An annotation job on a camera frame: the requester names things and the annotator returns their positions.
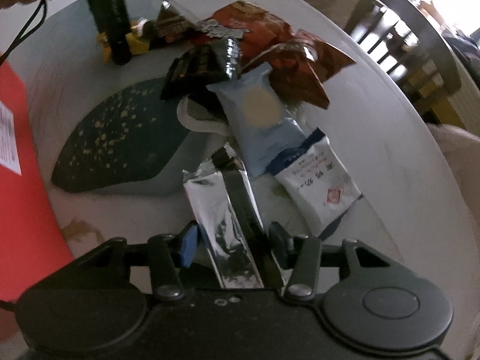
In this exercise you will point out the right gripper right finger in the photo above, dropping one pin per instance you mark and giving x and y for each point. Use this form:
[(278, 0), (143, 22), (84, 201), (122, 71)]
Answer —
[(301, 255)]

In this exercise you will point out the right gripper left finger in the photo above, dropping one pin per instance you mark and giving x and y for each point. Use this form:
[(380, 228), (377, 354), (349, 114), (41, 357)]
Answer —
[(168, 254)]

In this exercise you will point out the yellow candy wrapper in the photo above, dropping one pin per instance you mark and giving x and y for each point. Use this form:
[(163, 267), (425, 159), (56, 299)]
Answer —
[(137, 44)]

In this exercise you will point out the white blue snack packet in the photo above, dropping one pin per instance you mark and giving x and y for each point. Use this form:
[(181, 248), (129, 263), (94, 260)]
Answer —
[(317, 182)]

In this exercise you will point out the silver black foil packet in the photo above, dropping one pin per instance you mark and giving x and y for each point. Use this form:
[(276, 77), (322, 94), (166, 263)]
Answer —
[(224, 206)]

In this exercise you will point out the black snack packet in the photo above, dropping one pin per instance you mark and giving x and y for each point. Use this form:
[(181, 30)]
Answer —
[(201, 66)]

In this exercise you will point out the light blue cookie packet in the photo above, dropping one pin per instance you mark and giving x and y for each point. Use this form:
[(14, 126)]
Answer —
[(261, 124)]

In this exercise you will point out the large red snack bag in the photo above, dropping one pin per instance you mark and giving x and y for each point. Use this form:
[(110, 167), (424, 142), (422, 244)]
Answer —
[(255, 28)]

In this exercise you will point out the dark red snack bag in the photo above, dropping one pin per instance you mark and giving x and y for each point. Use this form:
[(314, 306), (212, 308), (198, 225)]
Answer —
[(300, 67)]

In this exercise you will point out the red cardboard box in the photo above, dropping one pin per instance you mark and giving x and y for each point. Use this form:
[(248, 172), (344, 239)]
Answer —
[(32, 245)]

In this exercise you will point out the pink covered chair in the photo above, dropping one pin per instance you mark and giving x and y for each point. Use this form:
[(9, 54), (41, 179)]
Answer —
[(461, 150)]

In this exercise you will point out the dark wooden chair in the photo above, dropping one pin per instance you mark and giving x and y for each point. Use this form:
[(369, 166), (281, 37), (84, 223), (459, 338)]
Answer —
[(401, 40)]

